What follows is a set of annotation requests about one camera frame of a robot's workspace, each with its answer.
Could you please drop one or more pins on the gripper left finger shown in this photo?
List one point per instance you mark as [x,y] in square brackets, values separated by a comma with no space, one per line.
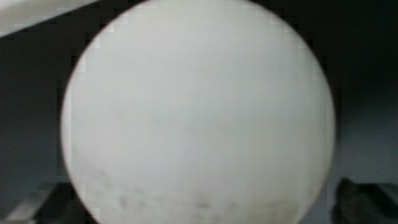
[51,207]

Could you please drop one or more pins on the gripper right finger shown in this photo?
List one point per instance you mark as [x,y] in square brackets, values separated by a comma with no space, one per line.
[367,203]

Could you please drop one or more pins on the white lamp bulb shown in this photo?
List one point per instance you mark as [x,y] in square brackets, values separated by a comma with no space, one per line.
[198,117]

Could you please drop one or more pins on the white front fence rail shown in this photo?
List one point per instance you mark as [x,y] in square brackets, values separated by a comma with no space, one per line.
[28,12]

